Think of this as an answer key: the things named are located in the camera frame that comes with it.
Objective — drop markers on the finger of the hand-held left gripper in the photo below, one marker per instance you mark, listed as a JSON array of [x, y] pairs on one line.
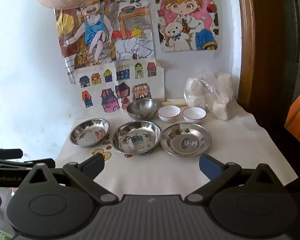
[[15, 163], [7, 153]]

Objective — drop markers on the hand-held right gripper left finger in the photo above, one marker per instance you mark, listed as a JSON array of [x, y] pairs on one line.
[[93, 166]]

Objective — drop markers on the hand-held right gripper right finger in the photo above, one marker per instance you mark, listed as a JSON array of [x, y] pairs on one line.
[[211, 166]]

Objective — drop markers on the small deep steel plate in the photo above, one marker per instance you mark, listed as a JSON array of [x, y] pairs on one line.
[[88, 133]]

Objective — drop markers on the wide-rim shallow steel plate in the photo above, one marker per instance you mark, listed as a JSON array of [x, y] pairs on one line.
[[186, 140]]

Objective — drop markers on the large deep steel plate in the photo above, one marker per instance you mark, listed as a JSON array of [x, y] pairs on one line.
[[136, 138]]

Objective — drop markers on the white red-rimmed ceramic bowl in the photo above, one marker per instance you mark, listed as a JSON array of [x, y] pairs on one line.
[[169, 112], [194, 113]]

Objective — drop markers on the steel bowl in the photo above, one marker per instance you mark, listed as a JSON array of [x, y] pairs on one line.
[[142, 110]]

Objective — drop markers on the white printed table cover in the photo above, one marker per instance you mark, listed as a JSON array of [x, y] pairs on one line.
[[152, 172]]

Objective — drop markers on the clear bag of white rolls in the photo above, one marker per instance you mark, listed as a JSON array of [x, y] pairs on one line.
[[210, 95]]

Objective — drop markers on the white candle stick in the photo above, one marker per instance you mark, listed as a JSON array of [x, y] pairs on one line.
[[173, 103]]

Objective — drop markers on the coloured drawing of houses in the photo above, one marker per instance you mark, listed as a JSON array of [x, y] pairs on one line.
[[115, 87]]

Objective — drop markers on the orange printed sheet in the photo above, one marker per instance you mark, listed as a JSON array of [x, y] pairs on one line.
[[298, 120]]

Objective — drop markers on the coloured drawing of child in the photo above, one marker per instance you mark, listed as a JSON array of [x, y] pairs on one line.
[[95, 32]]

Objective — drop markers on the coloured drawing of teddy girl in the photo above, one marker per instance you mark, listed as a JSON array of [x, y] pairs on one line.
[[187, 17]]

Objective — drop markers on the brown wooden frame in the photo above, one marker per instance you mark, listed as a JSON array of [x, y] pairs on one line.
[[260, 55]]

